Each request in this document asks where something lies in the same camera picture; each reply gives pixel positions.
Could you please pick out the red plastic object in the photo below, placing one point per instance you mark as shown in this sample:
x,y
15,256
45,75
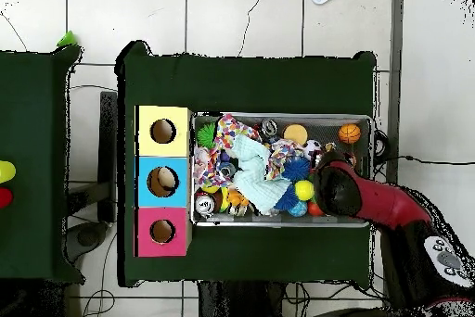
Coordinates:
x,y
4,197

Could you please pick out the wooden box with three holes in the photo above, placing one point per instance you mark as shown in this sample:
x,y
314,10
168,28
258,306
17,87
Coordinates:
x,y
178,146

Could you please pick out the blue spiky ball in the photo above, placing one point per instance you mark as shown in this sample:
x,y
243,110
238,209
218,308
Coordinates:
x,y
296,168

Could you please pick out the small orange basketball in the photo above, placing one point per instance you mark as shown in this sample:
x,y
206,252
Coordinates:
x,y
349,134

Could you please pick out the orange foam cylinder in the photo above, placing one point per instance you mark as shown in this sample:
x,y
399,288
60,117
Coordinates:
x,y
295,134

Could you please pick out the yellow plastic object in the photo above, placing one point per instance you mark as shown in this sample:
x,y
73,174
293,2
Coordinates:
x,y
5,171

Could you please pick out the yellow tennis ball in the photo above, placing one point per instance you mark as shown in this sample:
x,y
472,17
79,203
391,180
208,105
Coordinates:
x,y
304,190

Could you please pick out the shallow metal mesh bin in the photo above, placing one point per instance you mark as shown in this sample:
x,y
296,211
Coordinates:
x,y
323,124

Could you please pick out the mint green knitted cloth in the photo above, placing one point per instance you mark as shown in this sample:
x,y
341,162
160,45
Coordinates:
x,y
256,180

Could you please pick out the colourful dotted cloth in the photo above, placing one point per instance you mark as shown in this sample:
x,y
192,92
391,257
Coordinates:
x,y
232,128

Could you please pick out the bright green object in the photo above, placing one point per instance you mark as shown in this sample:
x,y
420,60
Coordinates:
x,y
67,39

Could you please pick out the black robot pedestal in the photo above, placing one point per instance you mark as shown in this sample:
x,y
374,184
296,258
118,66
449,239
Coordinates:
x,y
237,302

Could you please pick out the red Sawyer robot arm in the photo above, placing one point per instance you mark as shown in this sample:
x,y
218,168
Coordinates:
x,y
389,202

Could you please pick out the small soccer ball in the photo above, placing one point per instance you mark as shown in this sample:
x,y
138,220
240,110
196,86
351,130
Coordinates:
x,y
313,146

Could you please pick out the dark green tablecloth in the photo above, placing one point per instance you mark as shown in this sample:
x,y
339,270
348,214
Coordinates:
x,y
33,146
241,83

